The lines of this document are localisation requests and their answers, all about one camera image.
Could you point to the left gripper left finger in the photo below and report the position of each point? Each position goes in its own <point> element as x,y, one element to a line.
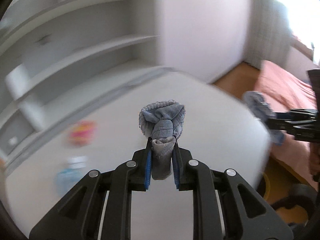
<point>99,205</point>

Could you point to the person's right hand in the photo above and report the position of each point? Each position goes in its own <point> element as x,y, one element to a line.
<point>314,161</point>

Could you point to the grey desk hutch shelf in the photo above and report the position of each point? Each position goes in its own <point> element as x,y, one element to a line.
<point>60,58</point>

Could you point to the red pink small box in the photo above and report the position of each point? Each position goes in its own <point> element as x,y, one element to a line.
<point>82,133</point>

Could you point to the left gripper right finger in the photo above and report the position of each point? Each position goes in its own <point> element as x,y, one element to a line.
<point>225,206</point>

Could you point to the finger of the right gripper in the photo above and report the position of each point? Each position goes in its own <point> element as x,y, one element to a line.
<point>303,124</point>

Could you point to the pink bed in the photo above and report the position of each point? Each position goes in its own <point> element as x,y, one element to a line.
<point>283,91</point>

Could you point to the crushed plastic bottle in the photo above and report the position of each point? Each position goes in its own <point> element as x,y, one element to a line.
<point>70,174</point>

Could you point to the grey blue sock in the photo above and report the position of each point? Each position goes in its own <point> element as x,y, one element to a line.
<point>262,110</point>
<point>162,121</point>

